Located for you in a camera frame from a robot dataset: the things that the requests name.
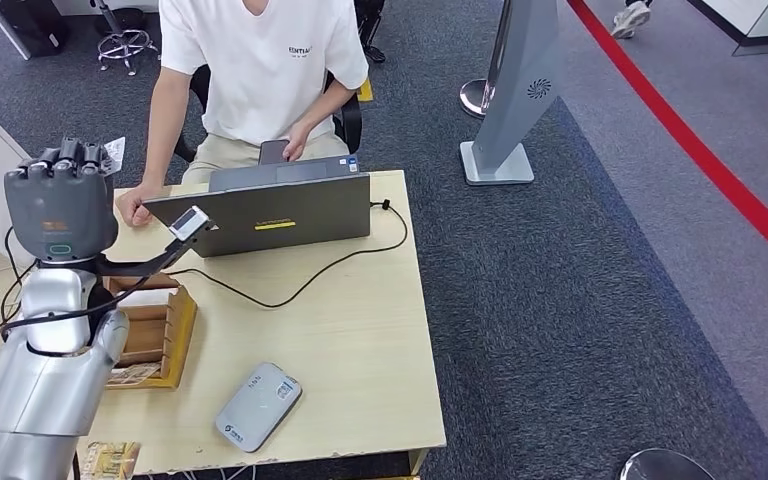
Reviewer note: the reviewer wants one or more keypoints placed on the person's left hand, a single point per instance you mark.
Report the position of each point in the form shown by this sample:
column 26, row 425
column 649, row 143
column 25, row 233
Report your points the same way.
column 298, row 140

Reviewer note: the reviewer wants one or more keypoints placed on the person's right hand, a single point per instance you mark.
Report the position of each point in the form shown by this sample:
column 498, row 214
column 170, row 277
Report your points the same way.
column 133, row 206

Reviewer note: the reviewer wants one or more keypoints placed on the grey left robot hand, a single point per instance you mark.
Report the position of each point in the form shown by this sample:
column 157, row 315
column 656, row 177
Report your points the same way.
column 59, row 205

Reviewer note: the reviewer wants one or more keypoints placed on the dark smartphone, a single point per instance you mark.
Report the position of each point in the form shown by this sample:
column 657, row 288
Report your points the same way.
column 271, row 152

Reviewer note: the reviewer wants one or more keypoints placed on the white ID card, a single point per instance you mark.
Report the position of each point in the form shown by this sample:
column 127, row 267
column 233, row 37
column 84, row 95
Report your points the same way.
column 116, row 152

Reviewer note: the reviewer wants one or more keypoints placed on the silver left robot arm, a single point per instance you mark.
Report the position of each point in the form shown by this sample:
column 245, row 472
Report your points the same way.
column 46, row 397

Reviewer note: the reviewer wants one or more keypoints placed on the person's left forearm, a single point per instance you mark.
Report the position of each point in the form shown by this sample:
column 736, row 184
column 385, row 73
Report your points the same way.
column 328, row 106

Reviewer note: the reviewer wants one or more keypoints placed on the person's right forearm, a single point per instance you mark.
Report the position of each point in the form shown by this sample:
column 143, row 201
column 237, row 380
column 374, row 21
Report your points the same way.
column 159, row 152

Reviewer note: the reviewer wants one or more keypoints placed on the person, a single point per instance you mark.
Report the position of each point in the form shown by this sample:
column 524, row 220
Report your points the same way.
column 265, row 79

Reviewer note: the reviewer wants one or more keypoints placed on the white card stack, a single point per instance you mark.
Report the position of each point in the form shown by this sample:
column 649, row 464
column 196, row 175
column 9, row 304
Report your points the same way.
column 149, row 297

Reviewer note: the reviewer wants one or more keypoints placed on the wooden card organiser box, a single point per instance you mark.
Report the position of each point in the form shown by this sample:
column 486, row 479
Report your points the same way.
column 178, row 331

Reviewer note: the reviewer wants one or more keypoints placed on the grey card reader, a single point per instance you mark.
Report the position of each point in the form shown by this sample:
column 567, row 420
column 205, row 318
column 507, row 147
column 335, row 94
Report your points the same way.
column 255, row 411

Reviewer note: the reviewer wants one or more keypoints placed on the passing person's shoe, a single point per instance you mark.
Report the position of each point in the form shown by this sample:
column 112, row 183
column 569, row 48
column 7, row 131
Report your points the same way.
column 629, row 18

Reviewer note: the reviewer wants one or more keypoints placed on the black office chair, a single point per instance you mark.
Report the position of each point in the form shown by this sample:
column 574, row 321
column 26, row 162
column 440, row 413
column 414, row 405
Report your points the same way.
column 351, row 122

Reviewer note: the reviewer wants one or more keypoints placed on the grey laptop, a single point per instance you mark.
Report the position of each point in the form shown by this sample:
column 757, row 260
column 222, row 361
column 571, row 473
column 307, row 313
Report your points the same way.
column 278, row 218

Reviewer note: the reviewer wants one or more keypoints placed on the black chair base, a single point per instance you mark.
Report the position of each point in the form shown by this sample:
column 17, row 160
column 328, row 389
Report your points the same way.
column 371, row 26

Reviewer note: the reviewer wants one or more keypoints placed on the chrome stool base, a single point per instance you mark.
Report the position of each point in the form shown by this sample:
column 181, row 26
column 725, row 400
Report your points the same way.
column 122, row 43

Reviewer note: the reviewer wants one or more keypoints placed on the white desk panel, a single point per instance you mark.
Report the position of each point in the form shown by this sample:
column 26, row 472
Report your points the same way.
column 6, row 33

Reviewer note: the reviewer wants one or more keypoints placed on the black bag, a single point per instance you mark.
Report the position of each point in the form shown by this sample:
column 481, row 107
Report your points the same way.
column 33, row 26

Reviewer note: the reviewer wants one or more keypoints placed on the grey standing kiosk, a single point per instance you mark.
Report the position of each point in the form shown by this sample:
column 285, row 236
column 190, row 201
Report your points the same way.
column 516, row 79

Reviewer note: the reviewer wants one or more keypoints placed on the chrome round base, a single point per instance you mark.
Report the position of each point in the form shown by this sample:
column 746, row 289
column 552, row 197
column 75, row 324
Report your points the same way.
column 662, row 467

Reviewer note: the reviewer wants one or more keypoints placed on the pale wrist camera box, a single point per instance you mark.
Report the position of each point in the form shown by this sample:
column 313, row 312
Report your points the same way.
column 188, row 224

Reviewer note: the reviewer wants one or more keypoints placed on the black camera bracket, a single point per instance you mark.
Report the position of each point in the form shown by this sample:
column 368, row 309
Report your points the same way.
column 145, row 267

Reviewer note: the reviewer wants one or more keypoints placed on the chrome stanchion post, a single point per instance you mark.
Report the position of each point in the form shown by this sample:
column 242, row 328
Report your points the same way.
column 471, row 99

